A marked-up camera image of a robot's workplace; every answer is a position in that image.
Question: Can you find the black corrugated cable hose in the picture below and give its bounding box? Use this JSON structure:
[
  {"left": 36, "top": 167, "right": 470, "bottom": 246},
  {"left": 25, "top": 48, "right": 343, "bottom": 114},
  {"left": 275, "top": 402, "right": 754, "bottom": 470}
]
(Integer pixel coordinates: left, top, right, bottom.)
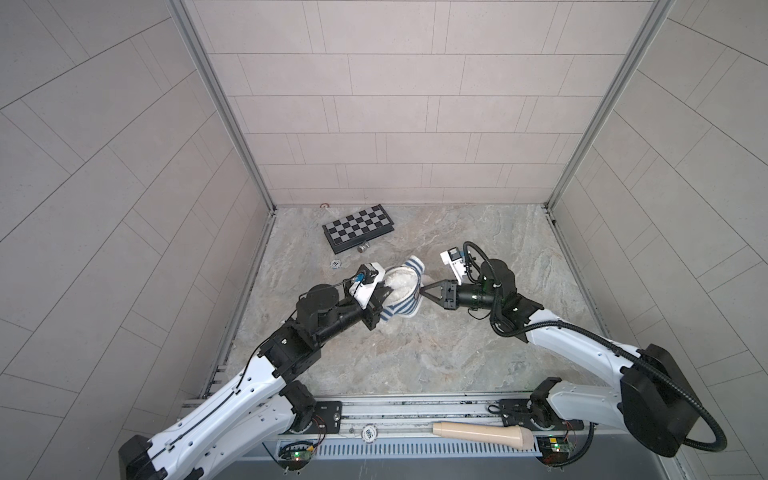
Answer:
[{"left": 461, "top": 241, "right": 728, "bottom": 452}]

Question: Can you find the right circuit board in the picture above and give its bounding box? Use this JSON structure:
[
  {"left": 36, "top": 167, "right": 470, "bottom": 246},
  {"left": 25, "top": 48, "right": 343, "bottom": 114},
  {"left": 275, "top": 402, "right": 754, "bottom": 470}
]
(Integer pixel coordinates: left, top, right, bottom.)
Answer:
[{"left": 535, "top": 436, "right": 572, "bottom": 465}]

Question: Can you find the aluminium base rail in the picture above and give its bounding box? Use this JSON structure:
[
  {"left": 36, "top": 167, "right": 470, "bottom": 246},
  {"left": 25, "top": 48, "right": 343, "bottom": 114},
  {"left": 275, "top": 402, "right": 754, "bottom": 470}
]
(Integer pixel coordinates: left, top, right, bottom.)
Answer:
[{"left": 167, "top": 392, "right": 670, "bottom": 442}]

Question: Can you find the black white chessboard box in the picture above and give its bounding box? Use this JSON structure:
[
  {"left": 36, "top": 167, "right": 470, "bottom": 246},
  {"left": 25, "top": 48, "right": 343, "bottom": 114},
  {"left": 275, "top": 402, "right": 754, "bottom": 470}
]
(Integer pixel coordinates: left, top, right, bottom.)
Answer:
[{"left": 322, "top": 204, "right": 394, "bottom": 254}]

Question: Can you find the left circuit board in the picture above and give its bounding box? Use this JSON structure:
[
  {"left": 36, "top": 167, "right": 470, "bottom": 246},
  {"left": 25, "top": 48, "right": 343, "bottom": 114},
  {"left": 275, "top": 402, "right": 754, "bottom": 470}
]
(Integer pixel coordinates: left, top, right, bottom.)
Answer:
[{"left": 277, "top": 441, "right": 317, "bottom": 471}]

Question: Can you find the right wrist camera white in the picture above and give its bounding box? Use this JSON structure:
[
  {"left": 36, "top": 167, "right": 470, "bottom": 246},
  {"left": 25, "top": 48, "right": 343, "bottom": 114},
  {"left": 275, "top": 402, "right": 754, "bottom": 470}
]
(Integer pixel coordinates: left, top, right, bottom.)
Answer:
[{"left": 440, "top": 247, "right": 468, "bottom": 285}]

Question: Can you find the circuit board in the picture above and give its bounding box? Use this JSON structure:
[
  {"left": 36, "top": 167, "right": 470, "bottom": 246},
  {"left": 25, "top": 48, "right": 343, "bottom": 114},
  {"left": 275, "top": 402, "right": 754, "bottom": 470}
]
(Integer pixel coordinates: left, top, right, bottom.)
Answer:
[
  {"left": 277, "top": 441, "right": 317, "bottom": 471},
  {"left": 535, "top": 436, "right": 572, "bottom": 465}
]

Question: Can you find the blue white striped sweater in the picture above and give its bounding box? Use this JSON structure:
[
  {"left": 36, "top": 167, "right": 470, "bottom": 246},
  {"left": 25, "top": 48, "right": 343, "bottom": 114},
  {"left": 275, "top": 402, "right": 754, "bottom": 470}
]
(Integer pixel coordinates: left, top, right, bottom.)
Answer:
[{"left": 379, "top": 255, "right": 427, "bottom": 323}]

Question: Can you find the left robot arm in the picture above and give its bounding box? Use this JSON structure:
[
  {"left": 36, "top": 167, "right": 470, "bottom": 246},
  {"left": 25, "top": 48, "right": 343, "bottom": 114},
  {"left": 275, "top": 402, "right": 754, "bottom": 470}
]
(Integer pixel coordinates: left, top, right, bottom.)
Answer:
[{"left": 118, "top": 280, "right": 392, "bottom": 479}]

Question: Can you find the white teddy bear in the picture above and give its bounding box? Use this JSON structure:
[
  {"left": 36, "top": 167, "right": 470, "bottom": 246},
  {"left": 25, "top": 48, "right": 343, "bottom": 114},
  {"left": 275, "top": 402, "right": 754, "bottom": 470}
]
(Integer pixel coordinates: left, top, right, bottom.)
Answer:
[{"left": 380, "top": 265, "right": 421, "bottom": 319}]

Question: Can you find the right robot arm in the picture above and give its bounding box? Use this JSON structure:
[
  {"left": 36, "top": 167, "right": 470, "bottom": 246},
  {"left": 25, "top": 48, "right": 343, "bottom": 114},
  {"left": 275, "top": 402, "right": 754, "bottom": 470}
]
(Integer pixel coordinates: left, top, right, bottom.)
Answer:
[{"left": 420, "top": 259, "right": 727, "bottom": 457}]

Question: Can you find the beige wooden handle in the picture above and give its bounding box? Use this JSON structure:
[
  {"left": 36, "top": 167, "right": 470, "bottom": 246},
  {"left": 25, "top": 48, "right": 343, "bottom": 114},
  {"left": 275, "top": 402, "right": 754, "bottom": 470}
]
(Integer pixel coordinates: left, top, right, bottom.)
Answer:
[{"left": 432, "top": 422, "right": 535, "bottom": 451}]

